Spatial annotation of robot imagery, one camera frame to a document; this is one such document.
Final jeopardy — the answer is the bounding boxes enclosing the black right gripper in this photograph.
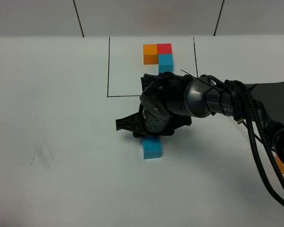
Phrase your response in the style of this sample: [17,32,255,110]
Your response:
[115,105,192,138]

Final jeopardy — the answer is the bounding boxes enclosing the orange template cube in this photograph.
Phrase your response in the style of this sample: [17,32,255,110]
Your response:
[143,44,158,65]

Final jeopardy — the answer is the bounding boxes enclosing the orange loose cube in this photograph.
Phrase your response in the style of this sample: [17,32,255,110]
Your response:
[275,155,284,175]

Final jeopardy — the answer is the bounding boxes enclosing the red template cube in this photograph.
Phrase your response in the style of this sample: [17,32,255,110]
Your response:
[157,44,172,55]

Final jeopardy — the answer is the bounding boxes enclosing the blue template cube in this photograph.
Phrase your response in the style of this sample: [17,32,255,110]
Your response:
[158,54,174,73]

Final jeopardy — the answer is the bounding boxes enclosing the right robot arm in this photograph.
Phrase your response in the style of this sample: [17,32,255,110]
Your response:
[116,72,284,164]

